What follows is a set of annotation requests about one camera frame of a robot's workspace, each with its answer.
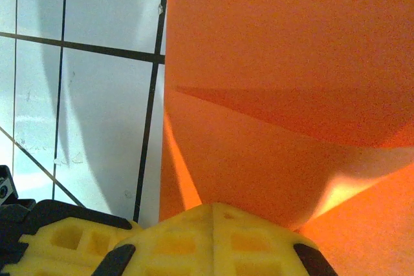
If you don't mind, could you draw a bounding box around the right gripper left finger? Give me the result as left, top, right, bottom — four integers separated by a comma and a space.
93, 203, 215, 276

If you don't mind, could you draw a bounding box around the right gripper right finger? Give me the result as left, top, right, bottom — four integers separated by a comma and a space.
213, 203, 339, 276

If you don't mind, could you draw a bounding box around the orange paper sheet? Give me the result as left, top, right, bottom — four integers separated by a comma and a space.
160, 0, 414, 276

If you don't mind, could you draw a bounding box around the white gridded table mat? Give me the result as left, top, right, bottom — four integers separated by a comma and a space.
0, 0, 169, 225

